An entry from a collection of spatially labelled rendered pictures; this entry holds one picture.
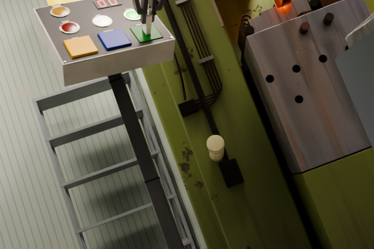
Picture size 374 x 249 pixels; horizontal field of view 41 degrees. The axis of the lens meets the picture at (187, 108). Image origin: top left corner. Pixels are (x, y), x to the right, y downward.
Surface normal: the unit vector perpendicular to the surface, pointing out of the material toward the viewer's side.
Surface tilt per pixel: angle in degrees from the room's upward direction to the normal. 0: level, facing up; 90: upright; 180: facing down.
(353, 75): 90
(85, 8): 60
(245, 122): 90
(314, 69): 90
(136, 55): 150
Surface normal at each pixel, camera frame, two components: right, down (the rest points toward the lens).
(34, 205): 0.14, -0.22
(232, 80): -0.07, -0.15
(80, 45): 0.11, -0.70
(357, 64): -0.93, 0.31
